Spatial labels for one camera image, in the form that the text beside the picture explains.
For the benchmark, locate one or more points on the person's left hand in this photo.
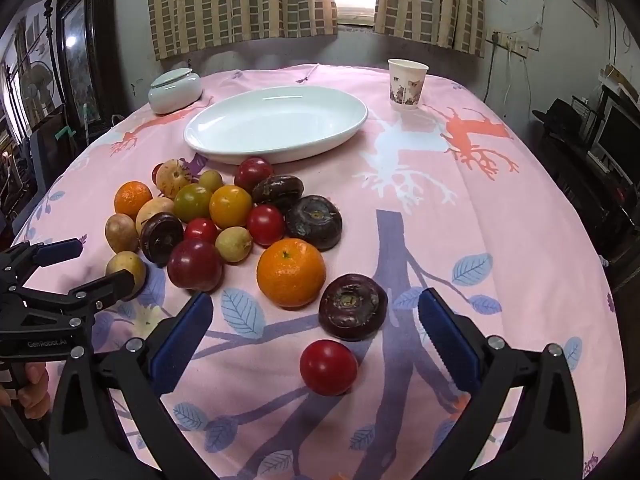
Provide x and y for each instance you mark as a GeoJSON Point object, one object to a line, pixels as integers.
{"type": "Point", "coordinates": [32, 385]}

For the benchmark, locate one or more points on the black hat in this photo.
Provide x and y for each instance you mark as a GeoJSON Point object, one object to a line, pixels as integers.
{"type": "Point", "coordinates": [557, 112]}

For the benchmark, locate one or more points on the pink printed tablecloth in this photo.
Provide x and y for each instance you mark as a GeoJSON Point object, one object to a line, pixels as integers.
{"type": "Point", "coordinates": [500, 240]}

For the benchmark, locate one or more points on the green tomato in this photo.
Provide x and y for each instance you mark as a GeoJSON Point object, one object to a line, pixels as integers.
{"type": "Point", "coordinates": [192, 202]}

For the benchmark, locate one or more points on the pale yellow pepino melon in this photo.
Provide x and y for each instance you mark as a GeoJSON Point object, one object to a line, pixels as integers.
{"type": "Point", "coordinates": [150, 209]}

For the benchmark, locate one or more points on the striped checked curtain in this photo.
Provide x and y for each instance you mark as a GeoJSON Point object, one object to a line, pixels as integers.
{"type": "Point", "coordinates": [430, 0]}
{"type": "Point", "coordinates": [240, 5]}

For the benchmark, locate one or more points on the white oval plate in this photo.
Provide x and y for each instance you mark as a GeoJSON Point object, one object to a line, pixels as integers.
{"type": "Point", "coordinates": [275, 120]}

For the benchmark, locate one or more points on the printed paper cup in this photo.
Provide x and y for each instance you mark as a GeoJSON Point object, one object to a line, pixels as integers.
{"type": "Point", "coordinates": [407, 85]}

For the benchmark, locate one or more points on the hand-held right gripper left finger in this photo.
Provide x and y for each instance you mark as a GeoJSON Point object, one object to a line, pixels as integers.
{"type": "Point", "coordinates": [182, 345]}

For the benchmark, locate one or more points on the brown oval fruit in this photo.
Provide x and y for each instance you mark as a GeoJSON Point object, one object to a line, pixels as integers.
{"type": "Point", "coordinates": [121, 232]}

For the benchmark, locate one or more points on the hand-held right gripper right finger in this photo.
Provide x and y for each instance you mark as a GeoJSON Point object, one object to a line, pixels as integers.
{"type": "Point", "coordinates": [445, 340]}

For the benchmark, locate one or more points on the small orange mandarin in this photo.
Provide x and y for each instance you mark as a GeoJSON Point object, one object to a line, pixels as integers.
{"type": "Point", "coordinates": [132, 199]}

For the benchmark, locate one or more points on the striped pepino melon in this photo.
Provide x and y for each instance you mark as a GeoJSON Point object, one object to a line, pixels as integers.
{"type": "Point", "coordinates": [173, 177]}

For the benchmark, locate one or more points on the dark wooden framed cabinet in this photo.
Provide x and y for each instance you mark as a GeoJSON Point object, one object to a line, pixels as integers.
{"type": "Point", "coordinates": [75, 55]}

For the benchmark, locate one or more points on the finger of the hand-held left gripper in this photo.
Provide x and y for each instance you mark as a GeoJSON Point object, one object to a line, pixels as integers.
{"type": "Point", "coordinates": [100, 287]}
{"type": "Point", "coordinates": [60, 251]}

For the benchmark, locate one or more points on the dark red plum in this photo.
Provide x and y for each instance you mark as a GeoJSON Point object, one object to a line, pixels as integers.
{"type": "Point", "coordinates": [253, 174]}
{"type": "Point", "coordinates": [195, 272]}

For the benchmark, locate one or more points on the small yellow-green fruit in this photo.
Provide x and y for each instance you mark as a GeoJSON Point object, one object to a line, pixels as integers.
{"type": "Point", "coordinates": [211, 180]}

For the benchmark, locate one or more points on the yellow tomato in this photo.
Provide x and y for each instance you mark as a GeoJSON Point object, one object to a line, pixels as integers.
{"type": "Point", "coordinates": [230, 206]}

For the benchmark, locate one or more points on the white lidded ceramic jar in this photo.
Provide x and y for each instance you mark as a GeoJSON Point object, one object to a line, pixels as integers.
{"type": "Point", "coordinates": [175, 95]}

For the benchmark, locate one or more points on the large orange mandarin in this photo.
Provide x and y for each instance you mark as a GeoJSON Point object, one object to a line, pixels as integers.
{"type": "Point", "coordinates": [290, 272]}

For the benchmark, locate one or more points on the standing fan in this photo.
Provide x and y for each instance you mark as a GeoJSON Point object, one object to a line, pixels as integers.
{"type": "Point", "coordinates": [37, 82]}

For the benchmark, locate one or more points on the small red cherry tomato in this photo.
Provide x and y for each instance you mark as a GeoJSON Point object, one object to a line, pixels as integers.
{"type": "Point", "coordinates": [156, 174]}

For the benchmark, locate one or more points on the wall socket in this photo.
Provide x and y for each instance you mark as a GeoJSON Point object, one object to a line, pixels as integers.
{"type": "Point", "coordinates": [515, 45]}

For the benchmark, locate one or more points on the tan round fruit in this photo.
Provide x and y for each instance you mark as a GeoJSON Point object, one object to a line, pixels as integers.
{"type": "Point", "coordinates": [122, 261]}

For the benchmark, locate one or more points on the computer monitor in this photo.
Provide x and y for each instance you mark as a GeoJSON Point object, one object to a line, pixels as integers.
{"type": "Point", "coordinates": [617, 135]}

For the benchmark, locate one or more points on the pale yellow round fruit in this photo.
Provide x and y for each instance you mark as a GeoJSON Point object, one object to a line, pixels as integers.
{"type": "Point", "coordinates": [233, 244]}

